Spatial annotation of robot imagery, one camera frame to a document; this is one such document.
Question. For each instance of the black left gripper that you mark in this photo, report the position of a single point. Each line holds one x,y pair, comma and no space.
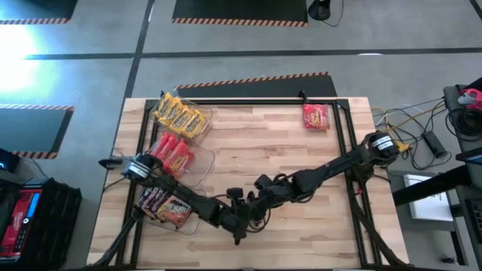
233,222

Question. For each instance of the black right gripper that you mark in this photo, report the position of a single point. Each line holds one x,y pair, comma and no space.
273,195

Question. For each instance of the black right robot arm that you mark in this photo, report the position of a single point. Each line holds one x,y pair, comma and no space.
339,165

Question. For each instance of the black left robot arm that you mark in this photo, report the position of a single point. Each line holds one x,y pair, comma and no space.
177,192

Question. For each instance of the clear plastic bin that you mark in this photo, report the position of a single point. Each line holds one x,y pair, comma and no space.
196,226
207,113
205,162

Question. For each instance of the black hazard-striped floor mat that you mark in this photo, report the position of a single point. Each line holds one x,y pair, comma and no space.
56,7
263,89
30,130
241,9

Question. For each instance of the black table clamp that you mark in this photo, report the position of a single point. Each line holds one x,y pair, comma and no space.
109,163

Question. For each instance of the white box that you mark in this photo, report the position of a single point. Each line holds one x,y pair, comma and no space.
429,205

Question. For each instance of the black beam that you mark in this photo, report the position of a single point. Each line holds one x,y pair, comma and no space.
433,186

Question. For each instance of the black power brick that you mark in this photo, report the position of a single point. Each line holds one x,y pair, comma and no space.
434,144

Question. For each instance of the black round floor stand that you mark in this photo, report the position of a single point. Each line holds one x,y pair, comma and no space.
319,9

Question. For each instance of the red and black equipment case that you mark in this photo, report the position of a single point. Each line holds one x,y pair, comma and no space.
17,222

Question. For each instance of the black keyboard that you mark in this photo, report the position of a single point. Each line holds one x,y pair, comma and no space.
476,218

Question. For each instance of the grey side desk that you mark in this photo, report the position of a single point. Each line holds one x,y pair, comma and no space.
452,98

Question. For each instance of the pink and red object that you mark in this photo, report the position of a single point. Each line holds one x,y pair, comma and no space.
470,98

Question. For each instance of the dark device with blue light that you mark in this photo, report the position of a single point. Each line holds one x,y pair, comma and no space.
5,162

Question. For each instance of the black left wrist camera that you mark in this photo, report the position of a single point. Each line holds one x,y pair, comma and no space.
235,193

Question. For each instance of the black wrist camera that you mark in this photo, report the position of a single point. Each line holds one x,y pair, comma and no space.
235,193
263,181

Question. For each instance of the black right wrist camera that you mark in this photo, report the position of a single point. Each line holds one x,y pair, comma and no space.
263,181

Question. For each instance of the small black frame clamp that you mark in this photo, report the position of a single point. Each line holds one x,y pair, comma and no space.
302,96
162,95

